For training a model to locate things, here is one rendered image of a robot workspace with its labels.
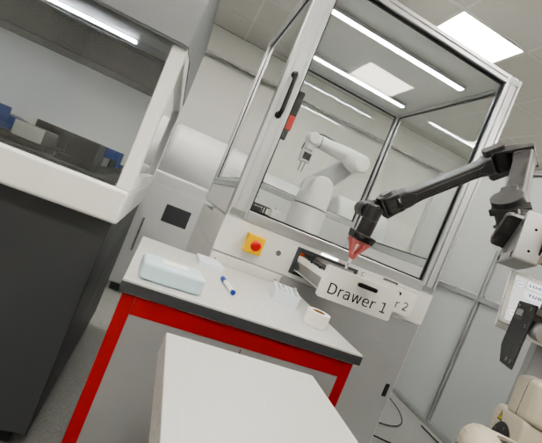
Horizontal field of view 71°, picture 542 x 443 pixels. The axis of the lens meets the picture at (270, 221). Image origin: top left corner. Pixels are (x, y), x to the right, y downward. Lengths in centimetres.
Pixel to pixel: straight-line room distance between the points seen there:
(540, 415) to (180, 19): 130
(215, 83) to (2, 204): 371
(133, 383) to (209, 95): 408
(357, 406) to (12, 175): 159
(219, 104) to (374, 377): 365
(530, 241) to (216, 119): 409
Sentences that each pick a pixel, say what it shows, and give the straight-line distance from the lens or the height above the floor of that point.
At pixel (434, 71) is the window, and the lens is 187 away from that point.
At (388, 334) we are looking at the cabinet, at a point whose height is 71.
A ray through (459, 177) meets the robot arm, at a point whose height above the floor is 136.
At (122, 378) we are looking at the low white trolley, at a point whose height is 54.
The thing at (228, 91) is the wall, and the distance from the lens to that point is 479.
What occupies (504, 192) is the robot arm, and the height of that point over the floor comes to 129.
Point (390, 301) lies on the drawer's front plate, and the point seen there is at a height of 89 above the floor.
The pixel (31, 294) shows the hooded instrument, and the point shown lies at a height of 50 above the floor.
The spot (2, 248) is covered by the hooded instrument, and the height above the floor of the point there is 61.
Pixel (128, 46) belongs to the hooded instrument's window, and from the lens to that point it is 126.
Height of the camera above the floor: 100
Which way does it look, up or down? 1 degrees down
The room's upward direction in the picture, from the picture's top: 22 degrees clockwise
